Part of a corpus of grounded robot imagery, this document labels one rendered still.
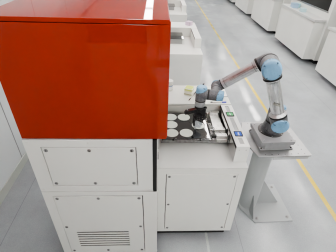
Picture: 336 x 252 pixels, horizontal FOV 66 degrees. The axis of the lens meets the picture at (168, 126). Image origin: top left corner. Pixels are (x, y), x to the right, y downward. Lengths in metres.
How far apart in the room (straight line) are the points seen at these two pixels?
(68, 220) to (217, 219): 1.14
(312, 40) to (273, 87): 4.70
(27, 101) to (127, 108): 0.46
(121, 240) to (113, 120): 1.07
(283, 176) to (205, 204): 1.31
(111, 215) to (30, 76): 1.02
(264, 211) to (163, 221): 1.01
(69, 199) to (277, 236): 1.77
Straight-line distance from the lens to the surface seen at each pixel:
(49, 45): 1.20
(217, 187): 1.96
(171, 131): 1.96
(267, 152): 2.05
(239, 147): 1.81
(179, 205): 2.07
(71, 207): 1.83
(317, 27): 6.38
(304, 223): 2.82
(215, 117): 2.20
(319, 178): 3.34
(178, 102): 2.20
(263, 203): 2.79
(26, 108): 1.39
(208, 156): 1.89
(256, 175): 2.37
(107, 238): 2.07
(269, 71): 1.70
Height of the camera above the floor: 2.06
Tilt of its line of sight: 35 degrees down
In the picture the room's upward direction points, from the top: 2 degrees clockwise
